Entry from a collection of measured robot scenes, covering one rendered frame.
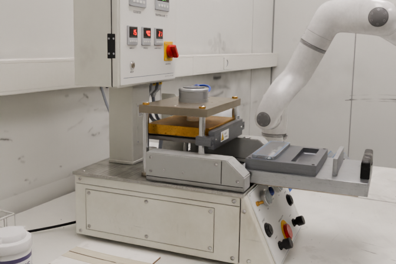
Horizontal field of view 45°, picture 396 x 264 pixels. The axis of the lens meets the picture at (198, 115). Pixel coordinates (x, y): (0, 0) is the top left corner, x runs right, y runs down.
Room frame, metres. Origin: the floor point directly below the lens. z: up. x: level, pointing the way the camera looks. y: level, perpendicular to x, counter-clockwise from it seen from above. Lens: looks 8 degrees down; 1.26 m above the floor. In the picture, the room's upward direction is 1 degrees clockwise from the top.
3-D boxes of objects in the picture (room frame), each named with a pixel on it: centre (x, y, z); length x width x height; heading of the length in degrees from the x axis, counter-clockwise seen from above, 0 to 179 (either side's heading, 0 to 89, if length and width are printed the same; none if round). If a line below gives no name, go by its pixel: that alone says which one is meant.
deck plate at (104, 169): (1.28, 0.04, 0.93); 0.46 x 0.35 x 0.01; 68
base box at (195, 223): (1.28, 0.00, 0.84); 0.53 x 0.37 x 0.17; 68
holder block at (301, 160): (1.17, -0.23, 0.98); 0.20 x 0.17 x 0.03; 158
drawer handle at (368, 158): (1.10, -0.40, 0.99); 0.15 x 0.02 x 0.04; 158
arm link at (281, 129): (1.60, -0.26, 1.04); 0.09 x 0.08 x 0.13; 153
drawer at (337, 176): (1.15, -0.27, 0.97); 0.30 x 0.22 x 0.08; 68
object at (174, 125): (1.27, 0.01, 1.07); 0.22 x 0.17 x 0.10; 158
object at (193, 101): (1.30, 0.03, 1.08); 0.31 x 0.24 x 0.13; 158
